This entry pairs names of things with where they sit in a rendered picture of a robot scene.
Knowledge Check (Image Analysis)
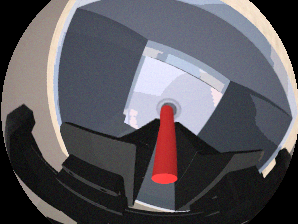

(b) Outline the red peg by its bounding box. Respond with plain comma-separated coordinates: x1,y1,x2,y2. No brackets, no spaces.
152,105,178,184

